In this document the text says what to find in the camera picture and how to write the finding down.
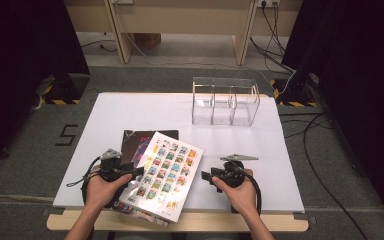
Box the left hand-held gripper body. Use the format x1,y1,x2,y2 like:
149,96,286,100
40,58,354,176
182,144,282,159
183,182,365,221
99,148,132,183

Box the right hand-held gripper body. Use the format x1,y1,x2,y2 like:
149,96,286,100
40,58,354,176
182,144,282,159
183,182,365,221
209,153,259,188

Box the purple magazine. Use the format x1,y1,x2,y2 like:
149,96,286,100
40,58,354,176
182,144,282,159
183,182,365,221
112,138,170,228

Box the dark brown magazine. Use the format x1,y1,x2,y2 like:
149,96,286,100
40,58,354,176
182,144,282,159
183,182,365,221
119,129,180,169

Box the white picture-grid magazine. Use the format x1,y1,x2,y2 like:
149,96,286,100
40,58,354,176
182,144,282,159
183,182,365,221
117,131,205,224

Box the clear acrylic magazine rack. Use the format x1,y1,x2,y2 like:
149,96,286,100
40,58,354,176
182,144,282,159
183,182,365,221
191,76,261,128

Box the person's right hand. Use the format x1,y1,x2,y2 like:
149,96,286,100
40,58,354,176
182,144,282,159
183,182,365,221
212,169,260,215

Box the person's left hand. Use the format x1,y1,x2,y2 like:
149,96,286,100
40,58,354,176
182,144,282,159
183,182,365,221
85,173,134,210

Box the wooden table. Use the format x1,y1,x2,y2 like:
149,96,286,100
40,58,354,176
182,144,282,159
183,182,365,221
46,91,310,233

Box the black tape floor numeral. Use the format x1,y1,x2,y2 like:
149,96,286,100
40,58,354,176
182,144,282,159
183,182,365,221
54,124,79,147

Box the gray tape piece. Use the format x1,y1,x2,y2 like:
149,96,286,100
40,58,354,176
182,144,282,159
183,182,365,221
41,206,65,217
293,211,318,224

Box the black stand base striped tape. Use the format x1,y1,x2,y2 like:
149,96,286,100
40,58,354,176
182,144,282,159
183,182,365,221
43,73,91,106
269,71,319,108

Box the brown cardboard box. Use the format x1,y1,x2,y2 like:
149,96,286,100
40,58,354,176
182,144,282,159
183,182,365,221
133,32,163,51

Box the black curtain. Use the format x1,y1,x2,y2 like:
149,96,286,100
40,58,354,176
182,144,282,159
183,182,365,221
0,0,91,174
281,0,384,231

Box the beige wooden desk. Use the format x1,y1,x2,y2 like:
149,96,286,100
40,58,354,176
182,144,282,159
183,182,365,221
63,0,304,67

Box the long black floor cable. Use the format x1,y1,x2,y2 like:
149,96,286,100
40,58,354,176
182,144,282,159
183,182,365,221
302,113,369,240

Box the white floor cable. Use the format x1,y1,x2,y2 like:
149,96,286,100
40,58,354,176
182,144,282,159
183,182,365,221
124,33,296,96

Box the thin black floor cable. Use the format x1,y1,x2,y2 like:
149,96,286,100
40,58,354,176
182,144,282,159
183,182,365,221
79,39,118,54

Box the black socket cables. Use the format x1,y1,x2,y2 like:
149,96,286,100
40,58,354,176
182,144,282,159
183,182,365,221
249,3,296,73

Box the white wall socket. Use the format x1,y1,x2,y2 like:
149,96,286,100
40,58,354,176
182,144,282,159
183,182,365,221
256,0,281,8

